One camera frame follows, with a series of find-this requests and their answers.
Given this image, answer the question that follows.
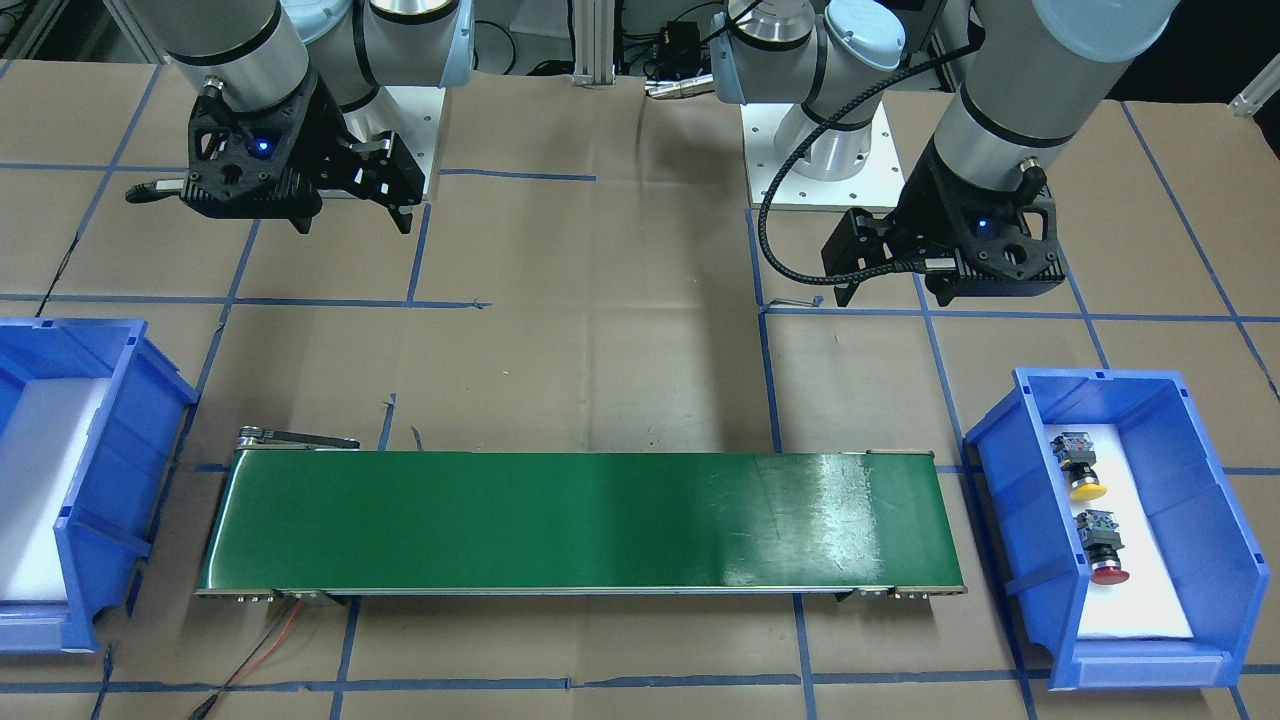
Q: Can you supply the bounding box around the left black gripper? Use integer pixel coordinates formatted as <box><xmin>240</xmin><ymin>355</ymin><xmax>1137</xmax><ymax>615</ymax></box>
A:
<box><xmin>820</xmin><ymin>143</ymin><xmax>1065</xmax><ymax>307</ymax></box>

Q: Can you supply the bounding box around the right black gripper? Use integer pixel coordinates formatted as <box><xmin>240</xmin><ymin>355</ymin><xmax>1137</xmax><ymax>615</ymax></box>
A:
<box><xmin>183</xmin><ymin>72</ymin><xmax>424</xmax><ymax>234</ymax></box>

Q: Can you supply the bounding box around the yellow push button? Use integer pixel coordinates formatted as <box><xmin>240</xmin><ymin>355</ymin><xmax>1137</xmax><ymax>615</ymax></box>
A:
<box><xmin>1050</xmin><ymin>430</ymin><xmax>1108</xmax><ymax>503</ymax></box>

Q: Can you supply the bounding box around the red push button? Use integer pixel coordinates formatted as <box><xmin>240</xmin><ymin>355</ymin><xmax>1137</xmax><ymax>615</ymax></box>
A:
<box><xmin>1075</xmin><ymin>509</ymin><xmax>1132</xmax><ymax>585</ymax></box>

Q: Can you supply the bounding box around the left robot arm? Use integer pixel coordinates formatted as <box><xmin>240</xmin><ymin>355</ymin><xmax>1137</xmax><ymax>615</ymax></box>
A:
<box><xmin>709</xmin><ymin>1</ymin><xmax>1175</xmax><ymax>307</ymax></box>

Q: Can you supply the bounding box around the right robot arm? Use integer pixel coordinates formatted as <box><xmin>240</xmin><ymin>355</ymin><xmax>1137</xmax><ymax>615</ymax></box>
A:
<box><xmin>125</xmin><ymin>1</ymin><xmax>474</xmax><ymax>234</ymax></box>

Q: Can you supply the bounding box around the green conveyor belt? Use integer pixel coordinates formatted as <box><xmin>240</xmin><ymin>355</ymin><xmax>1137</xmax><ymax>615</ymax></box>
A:
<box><xmin>196</xmin><ymin>446</ymin><xmax>966</xmax><ymax>598</ymax></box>

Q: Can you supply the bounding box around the blue destination bin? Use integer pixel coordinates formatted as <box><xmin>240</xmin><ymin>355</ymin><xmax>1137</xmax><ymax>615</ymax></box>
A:
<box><xmin>1</xmin><ymin>316</ymin><xmax>197</xmax><ymax>655</ymax></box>

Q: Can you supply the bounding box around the white foam pad destination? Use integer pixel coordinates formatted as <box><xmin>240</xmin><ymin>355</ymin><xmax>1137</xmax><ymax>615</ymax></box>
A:
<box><xmin>1</xmin><ymin>377</ymin><xmax>110</xmax><ymax>603</ymax></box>

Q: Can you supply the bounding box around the white foam pad source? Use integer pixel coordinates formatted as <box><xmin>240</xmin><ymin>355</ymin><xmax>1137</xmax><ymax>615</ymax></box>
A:
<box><xmin>1046</xmin><ymin>424</ymin><xmax>1192</xmax><ymax>641</ymax></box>

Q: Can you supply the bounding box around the blue source bin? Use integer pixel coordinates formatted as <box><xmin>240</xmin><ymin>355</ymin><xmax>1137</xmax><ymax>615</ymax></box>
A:
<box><xmin>968</xmin><ymin>366</ymin><xmax>1271</xmax><ymax>691</ymax></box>

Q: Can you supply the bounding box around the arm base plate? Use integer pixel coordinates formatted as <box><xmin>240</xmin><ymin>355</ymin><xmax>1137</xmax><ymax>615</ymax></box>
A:
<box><xmin>741</xmin><ymin>102</ymin><xmax>904</xmax><ymax>213</ymax></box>
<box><xmin>344</xmin><ymin>86</ymin><xmax>447</xmax><ymax>200</ymax></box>

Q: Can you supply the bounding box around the black braided cable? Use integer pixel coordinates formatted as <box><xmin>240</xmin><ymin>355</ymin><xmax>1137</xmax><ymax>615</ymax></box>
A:
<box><xmin>756</xmin><ymin>40</ymin><xmax>986</xmax><ymax>295</ymax></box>

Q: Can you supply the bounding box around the aluminium frame post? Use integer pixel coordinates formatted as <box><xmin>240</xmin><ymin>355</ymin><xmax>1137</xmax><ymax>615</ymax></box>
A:
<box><xmin>570</xmin><ymin>1</ymin><xmax>623</xmax><ymax>87</ymax></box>

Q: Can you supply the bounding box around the red black conveyor wire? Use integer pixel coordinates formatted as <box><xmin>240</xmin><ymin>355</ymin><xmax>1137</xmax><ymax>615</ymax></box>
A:
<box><xmin>189</xmin><ymin>598</ymin><xmax>314</xmax><ymax>720</ymax></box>

